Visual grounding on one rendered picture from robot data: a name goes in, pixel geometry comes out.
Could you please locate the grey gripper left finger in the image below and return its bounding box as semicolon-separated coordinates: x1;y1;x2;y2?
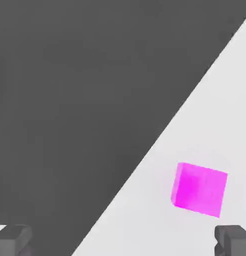
0;224;34;256

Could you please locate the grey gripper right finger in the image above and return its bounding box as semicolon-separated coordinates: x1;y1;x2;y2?
213;224;246;256

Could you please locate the small magenta cube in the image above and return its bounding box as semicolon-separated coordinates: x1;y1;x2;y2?
170;161;229;219

